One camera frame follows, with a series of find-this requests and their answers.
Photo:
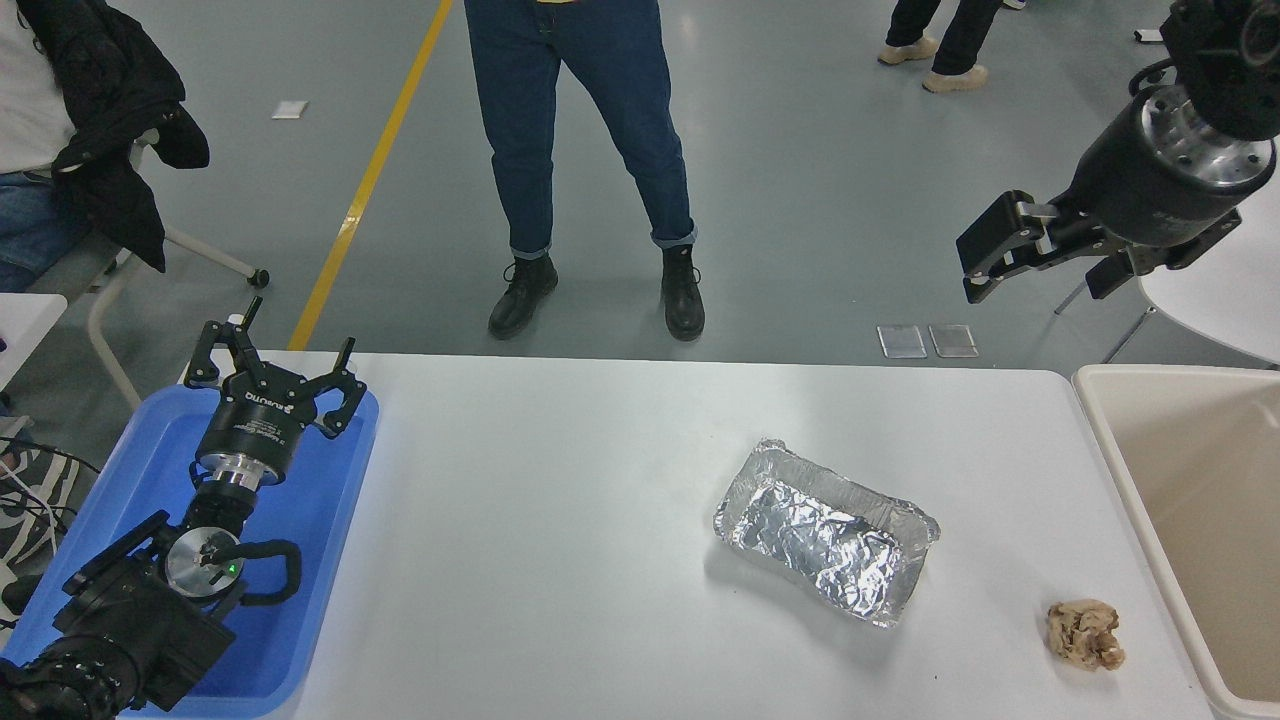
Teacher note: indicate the crumpled tan paper ball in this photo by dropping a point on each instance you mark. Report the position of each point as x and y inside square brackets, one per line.
[1085, 635]

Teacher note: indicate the white shell chair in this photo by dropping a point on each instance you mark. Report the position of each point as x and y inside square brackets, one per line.
[1220, 300]

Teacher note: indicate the crinkled silver foil tray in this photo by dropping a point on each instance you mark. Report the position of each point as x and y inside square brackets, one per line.
[820, 530]

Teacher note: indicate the clear plastic square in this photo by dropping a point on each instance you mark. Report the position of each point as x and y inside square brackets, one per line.
[953, 340]
[902, 341]

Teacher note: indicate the blue plastic tray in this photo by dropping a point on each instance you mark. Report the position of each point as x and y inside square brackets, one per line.
[310, 540]

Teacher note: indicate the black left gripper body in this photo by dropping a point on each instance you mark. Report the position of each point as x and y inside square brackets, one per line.
[255, 425]

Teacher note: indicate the small white table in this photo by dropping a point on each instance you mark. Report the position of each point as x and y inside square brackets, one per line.
[25, 325]

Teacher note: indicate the white flat bar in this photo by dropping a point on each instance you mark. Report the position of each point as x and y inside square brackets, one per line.
[1150, 35]

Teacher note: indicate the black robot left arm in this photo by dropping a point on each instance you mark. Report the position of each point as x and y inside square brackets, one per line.
[130, 620]

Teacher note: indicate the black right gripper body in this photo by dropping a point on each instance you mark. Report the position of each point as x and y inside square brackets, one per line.
[1130, 190]

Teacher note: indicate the white-framed wheeled chair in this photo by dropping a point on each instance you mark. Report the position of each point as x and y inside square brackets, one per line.
[200, 250]

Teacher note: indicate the standing person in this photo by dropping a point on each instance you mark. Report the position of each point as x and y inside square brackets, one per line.
[590, 110]

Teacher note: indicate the large pale bin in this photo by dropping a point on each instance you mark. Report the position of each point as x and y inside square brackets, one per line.
[1200, 540]

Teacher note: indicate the seated person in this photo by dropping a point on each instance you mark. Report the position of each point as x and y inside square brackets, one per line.
[30, 110]

